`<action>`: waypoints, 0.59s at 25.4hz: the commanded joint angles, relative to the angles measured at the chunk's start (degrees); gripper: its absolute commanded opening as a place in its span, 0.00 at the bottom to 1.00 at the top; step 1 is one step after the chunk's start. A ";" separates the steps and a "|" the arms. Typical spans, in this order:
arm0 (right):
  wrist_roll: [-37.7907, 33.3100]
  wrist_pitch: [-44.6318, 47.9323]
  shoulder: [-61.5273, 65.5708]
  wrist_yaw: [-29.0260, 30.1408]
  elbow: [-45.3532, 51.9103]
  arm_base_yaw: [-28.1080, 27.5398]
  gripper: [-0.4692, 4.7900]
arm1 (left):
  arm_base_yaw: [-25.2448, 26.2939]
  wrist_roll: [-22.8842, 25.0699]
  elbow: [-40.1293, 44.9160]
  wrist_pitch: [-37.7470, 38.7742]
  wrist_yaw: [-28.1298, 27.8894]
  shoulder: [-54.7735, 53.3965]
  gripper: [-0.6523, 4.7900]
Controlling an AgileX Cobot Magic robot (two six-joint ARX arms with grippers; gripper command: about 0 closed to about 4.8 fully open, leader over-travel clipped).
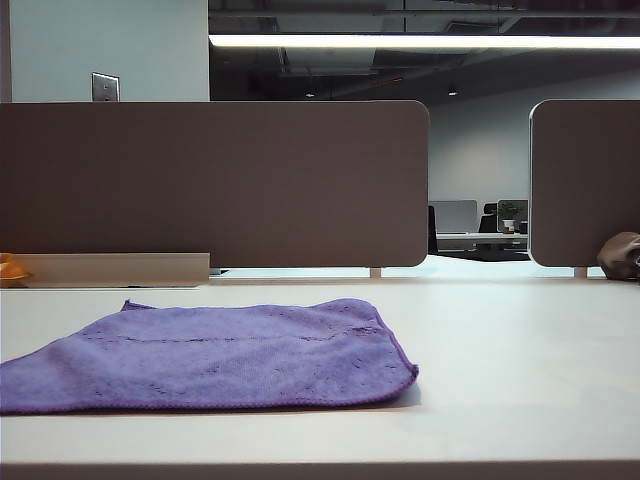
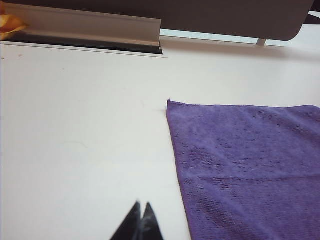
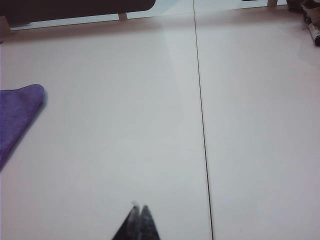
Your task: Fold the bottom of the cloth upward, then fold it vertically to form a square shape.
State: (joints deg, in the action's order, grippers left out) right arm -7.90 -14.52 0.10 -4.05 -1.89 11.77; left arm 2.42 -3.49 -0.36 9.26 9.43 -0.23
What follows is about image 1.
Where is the purple microfiber cloth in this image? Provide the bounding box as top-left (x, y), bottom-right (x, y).
top-left (0, 297), bottom-right (420, 416)

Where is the beige crumpled cloth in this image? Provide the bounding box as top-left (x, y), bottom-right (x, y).
top-left (596, 231), bottom-right (640, 281)

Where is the yellow crumpled cloth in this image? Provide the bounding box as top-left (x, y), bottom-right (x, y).
top-left (0, 252), bottom-right (35, 287)

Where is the brown desk divider panel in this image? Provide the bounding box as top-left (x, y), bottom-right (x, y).
top-left (528, 98), bottom-right (640, 279)
top-left (0, 99), bottom-right (431, 279)

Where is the grey background partition panel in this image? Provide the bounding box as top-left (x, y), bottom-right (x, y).
top-left (432, 199), bottom-right (479, 234)

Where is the white background desk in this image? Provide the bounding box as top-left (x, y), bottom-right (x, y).
top-left (435, 231), bottom-right (530, 251)

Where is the small potted green plant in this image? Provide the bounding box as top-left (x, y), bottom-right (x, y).
top-left (497, 200), bottom-right (524, 235)

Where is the long ceiling light strip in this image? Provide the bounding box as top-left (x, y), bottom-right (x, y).
top-left (208, 32), bottom-right (640, 50)

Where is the beige cable tray cover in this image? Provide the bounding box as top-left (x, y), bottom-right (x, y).
top-left (19, 251), bottom-right (212, 289)

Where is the metal wall plate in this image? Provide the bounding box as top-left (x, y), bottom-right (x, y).
top-left (90, 71), bottom-right (121, 103)

